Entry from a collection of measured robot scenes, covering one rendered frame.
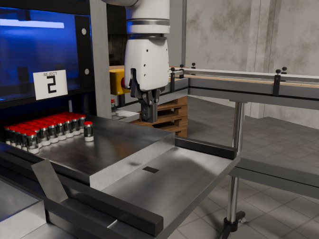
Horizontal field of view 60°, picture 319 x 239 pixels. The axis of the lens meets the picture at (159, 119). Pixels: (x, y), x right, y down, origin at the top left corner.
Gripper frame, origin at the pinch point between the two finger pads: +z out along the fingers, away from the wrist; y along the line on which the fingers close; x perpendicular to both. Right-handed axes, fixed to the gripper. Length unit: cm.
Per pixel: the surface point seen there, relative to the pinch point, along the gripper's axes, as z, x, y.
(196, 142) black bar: 7.1, 8.3, -6.4
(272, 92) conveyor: 7, 8, -82
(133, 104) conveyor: 9, -34, -36
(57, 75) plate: -6.9, -22.8, 5.3
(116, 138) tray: 8.8, -11.9, -2.1
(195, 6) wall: -78, -223, -460
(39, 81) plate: -6.0, -22.9, 10.0
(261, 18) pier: -45, -76, -369
